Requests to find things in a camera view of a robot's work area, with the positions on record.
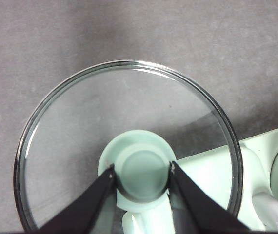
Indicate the mint green breakfast machine base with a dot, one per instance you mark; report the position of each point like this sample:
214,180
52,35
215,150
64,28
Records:
258,141

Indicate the glass lid with green knob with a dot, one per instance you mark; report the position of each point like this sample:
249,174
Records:
141,175

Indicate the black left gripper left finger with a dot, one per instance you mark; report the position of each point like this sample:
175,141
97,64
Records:
87,207

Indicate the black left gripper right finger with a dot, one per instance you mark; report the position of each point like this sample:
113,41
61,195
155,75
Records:
197,209

